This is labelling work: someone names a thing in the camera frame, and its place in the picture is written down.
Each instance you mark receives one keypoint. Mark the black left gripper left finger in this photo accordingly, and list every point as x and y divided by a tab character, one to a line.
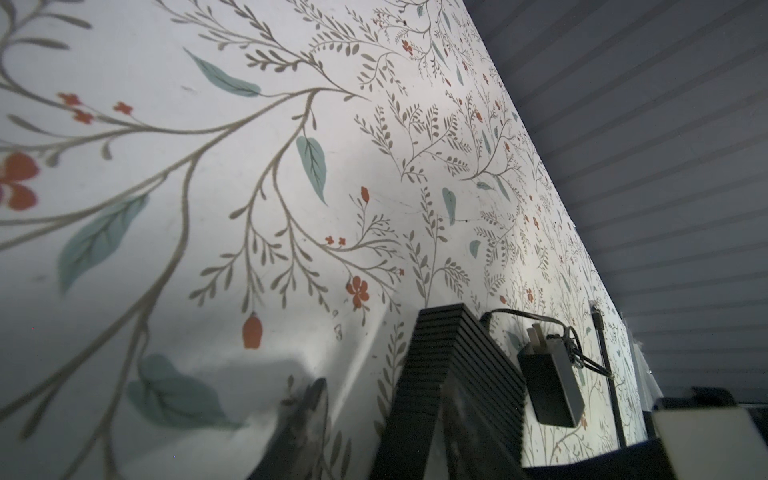
297	450

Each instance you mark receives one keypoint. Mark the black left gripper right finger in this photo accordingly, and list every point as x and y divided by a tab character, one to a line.
473	452

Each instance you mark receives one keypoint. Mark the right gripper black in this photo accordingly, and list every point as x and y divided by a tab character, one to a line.
647	460

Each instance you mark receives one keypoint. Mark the black ribbed network switch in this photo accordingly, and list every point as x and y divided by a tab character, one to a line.
456	375

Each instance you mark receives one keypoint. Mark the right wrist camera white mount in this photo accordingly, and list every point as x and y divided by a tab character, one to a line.
712	443

